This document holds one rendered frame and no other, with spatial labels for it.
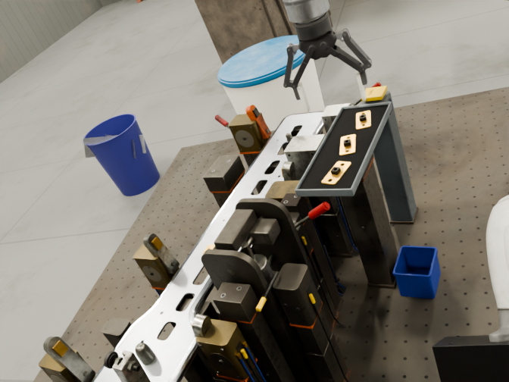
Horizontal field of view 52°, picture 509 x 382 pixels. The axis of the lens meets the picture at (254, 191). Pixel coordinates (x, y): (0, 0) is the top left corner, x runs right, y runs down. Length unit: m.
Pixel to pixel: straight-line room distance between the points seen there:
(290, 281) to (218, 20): 3.94
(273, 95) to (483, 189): 1.61
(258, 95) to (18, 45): 8.18
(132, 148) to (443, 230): 2.69
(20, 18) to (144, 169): 7.48
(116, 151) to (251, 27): 1.68
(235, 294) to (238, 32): 3.90
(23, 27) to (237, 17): 6.92
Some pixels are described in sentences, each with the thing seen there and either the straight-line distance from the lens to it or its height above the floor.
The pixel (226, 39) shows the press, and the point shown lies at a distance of 4.90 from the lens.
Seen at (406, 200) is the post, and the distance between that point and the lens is 1.66.
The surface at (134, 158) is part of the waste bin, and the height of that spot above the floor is 0.30.
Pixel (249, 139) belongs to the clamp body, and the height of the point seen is 1.00.
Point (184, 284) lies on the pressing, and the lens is 1.35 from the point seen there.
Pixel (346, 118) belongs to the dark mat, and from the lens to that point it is 1.41.
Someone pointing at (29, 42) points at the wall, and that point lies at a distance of 11.12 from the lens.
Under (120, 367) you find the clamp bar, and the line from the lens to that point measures 0.93.
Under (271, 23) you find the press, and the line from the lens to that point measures 4.63.
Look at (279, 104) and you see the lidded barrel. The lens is 3.12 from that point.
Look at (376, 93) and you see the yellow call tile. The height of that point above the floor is 1.16.
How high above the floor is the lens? 1.82
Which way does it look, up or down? 32 degrees down
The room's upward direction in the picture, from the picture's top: 24 degrees counter-clockwise
